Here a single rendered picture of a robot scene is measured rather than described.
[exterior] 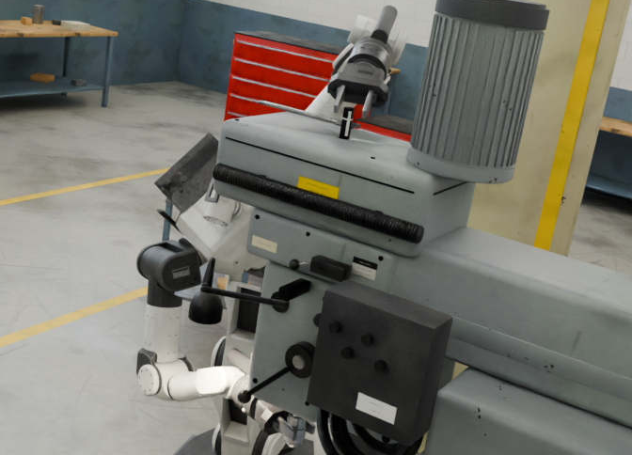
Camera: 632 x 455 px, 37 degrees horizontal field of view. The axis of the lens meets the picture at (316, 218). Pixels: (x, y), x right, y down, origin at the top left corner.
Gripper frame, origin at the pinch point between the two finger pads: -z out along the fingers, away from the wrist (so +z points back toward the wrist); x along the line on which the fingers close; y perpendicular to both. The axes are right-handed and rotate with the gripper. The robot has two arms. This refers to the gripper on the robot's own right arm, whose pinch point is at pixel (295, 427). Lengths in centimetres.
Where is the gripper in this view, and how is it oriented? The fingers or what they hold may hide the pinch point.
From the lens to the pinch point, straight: 210.9
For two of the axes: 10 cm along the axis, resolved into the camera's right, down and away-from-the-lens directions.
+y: -1.6, 9.4, 2.9
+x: 7.4, -0.8, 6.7
